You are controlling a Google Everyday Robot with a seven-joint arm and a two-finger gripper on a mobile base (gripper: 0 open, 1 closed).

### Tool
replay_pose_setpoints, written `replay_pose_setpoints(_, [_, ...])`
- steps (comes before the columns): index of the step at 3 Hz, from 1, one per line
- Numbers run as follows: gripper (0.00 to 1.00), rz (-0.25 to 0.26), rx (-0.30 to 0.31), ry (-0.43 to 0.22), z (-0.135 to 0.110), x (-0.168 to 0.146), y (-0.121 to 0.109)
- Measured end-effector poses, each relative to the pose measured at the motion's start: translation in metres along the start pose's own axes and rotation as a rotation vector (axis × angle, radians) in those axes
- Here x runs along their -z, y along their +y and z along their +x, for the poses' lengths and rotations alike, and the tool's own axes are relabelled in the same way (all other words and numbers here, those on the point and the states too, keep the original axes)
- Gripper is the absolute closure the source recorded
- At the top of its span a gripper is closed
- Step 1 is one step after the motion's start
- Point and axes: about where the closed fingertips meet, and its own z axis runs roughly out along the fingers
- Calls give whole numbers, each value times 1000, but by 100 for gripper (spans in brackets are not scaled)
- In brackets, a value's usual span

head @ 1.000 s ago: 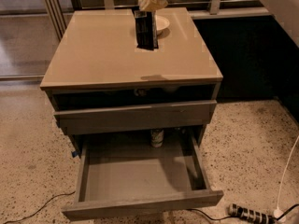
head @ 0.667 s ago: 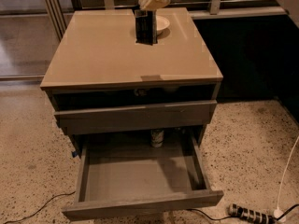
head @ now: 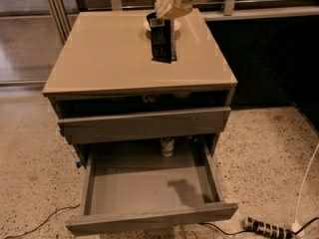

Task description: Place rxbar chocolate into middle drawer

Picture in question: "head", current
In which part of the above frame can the black rxbar chocolate wrapper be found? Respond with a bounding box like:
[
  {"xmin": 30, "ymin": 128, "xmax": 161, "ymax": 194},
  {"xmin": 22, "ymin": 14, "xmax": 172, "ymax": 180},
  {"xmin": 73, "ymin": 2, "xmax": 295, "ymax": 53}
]
[{"xmin": 147, "ymin": 12, "xmax": 176, "ymax": 64}]

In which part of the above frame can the grey drawer cabinet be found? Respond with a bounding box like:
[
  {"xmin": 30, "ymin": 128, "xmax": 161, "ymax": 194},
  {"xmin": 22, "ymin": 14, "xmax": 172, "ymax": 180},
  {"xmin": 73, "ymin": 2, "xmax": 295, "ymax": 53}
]
[{"xmin": 43, "ymin": 10, "xmax": 237, "ymax": 161}]

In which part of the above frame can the white can in drawer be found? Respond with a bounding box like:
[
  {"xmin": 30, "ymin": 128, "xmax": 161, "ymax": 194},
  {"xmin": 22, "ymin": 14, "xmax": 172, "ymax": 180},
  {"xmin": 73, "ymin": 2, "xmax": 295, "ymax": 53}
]
[{"xmin": 160, "ymin": 137, "xmax": 174, "ymax": 157}]

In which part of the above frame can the open grey middle drawer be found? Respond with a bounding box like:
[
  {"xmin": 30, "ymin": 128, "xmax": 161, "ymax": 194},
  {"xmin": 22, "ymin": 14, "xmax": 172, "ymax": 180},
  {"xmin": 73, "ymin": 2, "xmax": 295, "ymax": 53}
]
[{"xmin": 66, "ymin": 141, "xmax": 238, "ymax": 236}]

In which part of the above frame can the white bowl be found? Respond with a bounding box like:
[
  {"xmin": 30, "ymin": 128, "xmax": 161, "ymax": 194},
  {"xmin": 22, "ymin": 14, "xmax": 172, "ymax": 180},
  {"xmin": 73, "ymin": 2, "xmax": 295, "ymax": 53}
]
[{"xmin": 144, "ymin": 18, "xmax": 181, "ymax": 38}]

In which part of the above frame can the blue tape piece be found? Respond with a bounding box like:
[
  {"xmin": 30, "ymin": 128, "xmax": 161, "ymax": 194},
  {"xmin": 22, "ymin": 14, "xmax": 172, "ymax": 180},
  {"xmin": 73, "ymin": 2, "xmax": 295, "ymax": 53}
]
[{"xmin": 76, "ymin": 161, "xmax": 83, "ymax": 168}]

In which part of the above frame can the black power strip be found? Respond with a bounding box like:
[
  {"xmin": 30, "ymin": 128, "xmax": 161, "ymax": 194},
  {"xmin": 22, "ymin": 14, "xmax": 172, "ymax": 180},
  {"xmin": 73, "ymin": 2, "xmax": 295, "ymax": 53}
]
[{"xmin": 242, "ymin": 217, "xmax": 294, "ymax": 239}]

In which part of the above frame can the metal railing frame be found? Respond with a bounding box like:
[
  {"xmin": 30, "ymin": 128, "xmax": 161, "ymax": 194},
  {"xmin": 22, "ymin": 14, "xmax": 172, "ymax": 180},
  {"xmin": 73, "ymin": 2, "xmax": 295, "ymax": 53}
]
[{"xmin": 110, "ymin": 0, "xmax": 319, "ymax": 21}]

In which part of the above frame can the black floor cable left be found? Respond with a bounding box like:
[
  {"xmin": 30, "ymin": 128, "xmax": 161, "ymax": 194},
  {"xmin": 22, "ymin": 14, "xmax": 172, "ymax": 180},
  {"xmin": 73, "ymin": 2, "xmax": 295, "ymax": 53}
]
[{"xmin": 2, "ymin": 203, "xmax": 82, "ymax": 239}]

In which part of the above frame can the black power strip cable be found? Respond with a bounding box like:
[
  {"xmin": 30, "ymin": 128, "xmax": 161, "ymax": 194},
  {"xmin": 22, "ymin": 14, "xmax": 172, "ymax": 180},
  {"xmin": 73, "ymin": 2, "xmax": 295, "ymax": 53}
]
[{"xmin": 198, "ymin": 222, "xmax": 247, "ymax": 237}]

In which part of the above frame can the white cable with plug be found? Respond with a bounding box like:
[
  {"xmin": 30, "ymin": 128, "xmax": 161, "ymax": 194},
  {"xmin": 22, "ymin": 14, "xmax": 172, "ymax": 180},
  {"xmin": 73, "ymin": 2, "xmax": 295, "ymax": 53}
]
[{"xmin": 291, "ymin": 143, "xmax": 319, "ymax": 235}]

